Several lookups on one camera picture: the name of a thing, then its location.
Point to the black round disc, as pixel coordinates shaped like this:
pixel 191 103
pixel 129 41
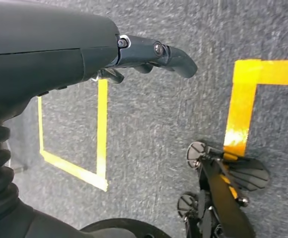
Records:
pixel 124 223

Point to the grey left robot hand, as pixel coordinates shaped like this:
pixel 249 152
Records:
pixel 35 49

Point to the black robot leg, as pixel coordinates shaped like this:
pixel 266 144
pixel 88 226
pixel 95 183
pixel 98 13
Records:
pixel 223 203

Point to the yellow floor tape square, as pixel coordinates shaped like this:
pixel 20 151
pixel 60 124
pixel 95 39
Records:
pixel 101 131
pixel 243 98

